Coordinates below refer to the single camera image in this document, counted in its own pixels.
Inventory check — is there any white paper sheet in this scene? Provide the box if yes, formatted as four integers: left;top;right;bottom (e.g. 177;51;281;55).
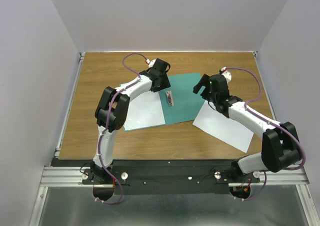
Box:
120;77;166;131
193;101;254;153

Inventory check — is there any metal folder clip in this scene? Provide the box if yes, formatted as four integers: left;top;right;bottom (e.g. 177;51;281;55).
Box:
165;91;175;107

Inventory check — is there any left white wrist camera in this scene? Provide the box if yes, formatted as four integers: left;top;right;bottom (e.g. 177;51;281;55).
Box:
145;58;159;68

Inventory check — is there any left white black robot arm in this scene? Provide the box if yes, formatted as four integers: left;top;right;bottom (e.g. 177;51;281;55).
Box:
90;58;171;184

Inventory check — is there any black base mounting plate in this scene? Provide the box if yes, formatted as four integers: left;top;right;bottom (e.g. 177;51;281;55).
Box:
50;158;272;200

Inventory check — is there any right table edge rail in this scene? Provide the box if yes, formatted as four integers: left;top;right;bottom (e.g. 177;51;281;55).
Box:
252;51;277;120

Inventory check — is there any table edge rail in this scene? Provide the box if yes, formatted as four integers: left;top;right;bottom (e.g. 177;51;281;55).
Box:
252;51;277;120
54;52;86;158

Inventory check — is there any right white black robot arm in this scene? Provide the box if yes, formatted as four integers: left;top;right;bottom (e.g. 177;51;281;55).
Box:
193;73;305;182

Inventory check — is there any aluminium extrusion rail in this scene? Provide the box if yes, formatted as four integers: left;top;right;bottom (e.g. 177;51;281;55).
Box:
39;167;310;187

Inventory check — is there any left table edge rail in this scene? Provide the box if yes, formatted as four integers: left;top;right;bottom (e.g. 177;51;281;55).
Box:
54;52;86;158

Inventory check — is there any metal sheet front panel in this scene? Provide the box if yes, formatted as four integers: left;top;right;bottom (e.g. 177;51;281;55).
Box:
30;185;320;226

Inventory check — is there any teal paper folder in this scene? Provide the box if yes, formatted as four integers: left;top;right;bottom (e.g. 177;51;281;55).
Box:
119;72;208;132

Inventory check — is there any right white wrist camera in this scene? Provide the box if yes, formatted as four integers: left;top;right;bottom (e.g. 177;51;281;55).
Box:
219;67;232;84

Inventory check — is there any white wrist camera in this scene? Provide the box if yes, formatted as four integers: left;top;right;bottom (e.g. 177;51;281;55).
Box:
219;67;232;84
145;58;159;68

